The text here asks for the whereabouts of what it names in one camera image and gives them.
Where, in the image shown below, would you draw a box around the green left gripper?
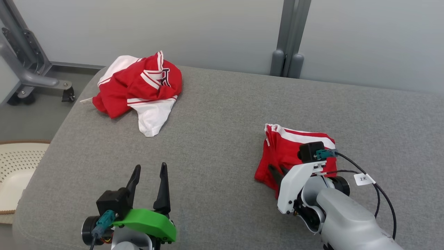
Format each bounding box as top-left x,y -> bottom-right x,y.
114,162 -> 177,250

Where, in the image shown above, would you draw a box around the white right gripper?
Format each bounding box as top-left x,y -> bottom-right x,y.
268,160 -> 327,215

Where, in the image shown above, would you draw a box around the red shorts with white stripes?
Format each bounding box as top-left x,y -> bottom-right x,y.
254,124 -> 338,199

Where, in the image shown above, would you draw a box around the red white basketball jersey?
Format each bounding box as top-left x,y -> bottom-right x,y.
80,51 -> 183,137

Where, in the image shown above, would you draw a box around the cream perforated laundry basket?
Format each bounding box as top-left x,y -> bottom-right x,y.
0,140 -> 52,224

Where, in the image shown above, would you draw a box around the grey metal wheeled stand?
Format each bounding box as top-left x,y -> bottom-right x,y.
0,0 -> 75,106

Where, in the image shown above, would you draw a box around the teal right camera connector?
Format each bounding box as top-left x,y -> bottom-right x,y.
316,149 -> 338,160

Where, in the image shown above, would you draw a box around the teal camera connector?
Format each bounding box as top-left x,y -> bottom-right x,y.
94,210 -> 117,237
316,149 -> 338,160

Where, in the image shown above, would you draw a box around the teal left camera connector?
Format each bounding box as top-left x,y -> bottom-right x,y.
94,210 -> 117,237

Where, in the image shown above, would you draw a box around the white cable label tag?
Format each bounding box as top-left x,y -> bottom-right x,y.
354,173 -> 376,186

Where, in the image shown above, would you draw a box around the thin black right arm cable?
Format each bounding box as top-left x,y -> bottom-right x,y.
324,169 -> 381,218

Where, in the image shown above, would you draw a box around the grey partition post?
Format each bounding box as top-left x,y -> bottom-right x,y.
270,0 -> 295,77
287,0 -> 311,79

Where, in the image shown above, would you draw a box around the black right camera cable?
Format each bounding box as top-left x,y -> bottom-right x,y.
334,151 -> 397,240

